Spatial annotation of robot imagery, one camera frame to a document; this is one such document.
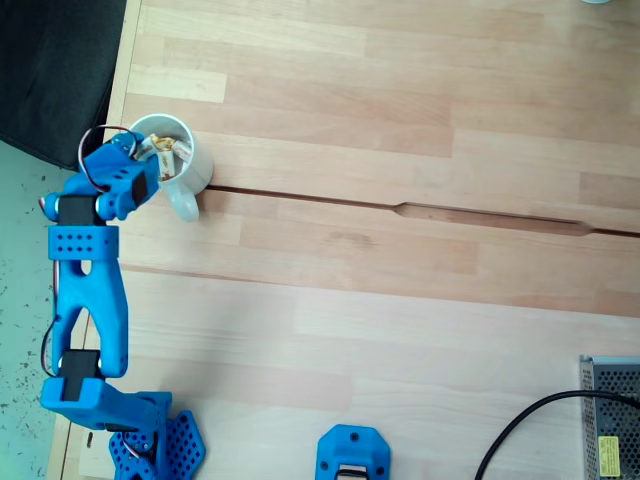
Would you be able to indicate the white mug with black letters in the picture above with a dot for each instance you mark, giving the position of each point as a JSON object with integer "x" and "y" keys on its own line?
{"x": 200, "y": 167}

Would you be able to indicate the black cushioned seat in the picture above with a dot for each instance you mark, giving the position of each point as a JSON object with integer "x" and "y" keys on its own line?
{"x": 55, "y": 75}

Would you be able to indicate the pale wooden base board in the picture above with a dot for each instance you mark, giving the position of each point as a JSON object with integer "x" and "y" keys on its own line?
{"x": 350, "y": 380}

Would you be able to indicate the small white round object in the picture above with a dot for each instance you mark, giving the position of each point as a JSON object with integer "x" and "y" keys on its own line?
{"x": 596, "y": 1}

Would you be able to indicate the perforated metal power supply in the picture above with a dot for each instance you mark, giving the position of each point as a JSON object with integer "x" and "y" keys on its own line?
{"x": 612, "y": 420}

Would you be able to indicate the blue post base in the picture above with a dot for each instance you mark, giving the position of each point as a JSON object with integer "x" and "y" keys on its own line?
{"x": 352, "y": 447}

